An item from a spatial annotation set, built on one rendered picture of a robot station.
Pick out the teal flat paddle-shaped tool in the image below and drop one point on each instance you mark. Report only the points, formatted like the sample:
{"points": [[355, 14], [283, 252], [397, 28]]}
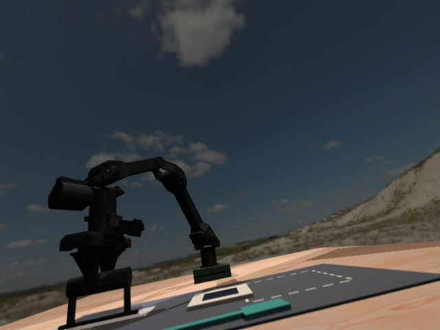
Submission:
{"points": [[248, 313]]}

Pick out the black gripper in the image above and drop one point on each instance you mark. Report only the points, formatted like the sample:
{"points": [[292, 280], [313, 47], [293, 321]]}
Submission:
{"points": [[94, 248]]}

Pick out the cream square tile with dark grey centre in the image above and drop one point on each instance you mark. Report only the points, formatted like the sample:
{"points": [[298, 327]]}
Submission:
{"points": [[219, 296]]}

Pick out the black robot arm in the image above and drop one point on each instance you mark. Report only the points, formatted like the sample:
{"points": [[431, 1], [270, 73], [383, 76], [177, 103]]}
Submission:
{"points": [[73, 194]]}

